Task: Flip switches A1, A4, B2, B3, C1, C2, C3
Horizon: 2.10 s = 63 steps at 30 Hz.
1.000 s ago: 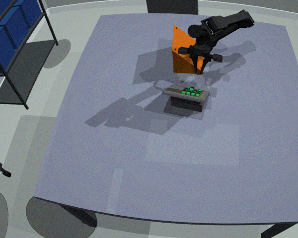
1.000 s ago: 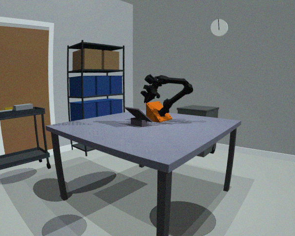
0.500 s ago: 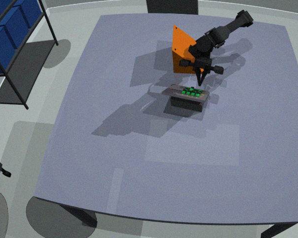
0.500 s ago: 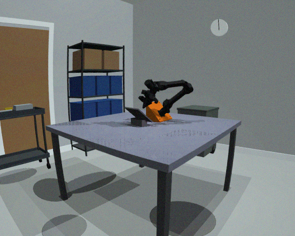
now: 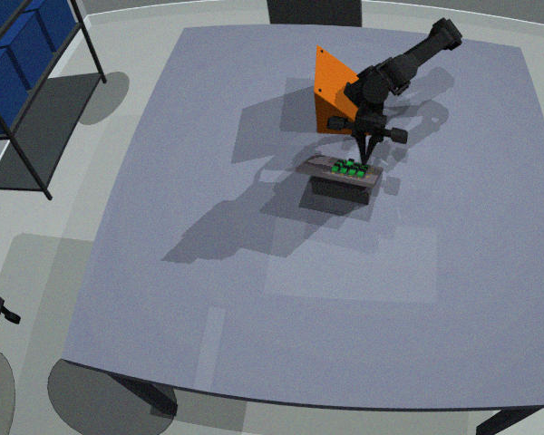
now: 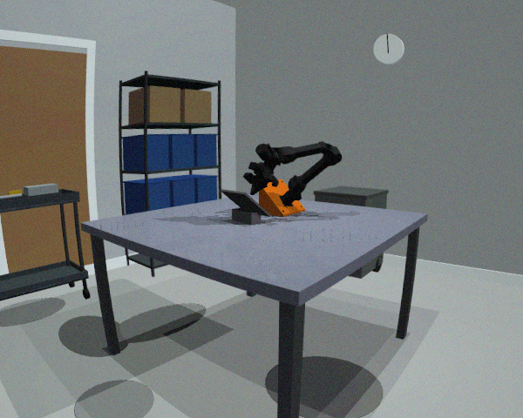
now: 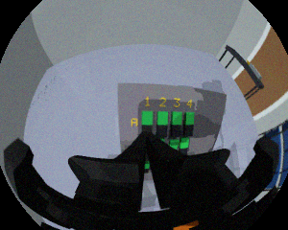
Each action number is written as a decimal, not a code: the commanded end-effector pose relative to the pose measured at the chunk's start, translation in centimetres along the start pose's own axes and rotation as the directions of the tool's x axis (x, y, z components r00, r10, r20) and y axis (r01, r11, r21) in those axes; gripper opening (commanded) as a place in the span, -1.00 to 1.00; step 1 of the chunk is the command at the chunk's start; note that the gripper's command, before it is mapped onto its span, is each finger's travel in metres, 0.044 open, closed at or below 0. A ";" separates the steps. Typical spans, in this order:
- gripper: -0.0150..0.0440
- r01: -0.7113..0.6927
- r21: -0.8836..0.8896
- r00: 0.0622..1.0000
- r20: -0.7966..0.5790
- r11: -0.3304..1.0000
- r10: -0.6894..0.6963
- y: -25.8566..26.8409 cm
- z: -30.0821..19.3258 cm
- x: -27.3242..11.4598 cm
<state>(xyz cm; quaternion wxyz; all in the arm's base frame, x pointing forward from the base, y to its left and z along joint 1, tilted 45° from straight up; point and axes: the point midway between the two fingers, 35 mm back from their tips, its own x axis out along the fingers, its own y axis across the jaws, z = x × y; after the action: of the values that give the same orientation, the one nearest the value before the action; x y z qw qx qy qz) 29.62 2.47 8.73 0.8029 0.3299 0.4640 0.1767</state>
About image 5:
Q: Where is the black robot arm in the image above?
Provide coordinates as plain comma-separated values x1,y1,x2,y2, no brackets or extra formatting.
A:
344,17,463,134

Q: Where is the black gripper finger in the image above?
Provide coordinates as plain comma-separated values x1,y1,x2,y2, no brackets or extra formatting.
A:
364,137,384,166
351,134,366,165

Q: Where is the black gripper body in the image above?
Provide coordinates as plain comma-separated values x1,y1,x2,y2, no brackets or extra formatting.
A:
326,99,408,144

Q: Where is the grey switch panel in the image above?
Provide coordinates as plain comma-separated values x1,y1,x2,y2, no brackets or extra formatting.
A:
296,153,383,205

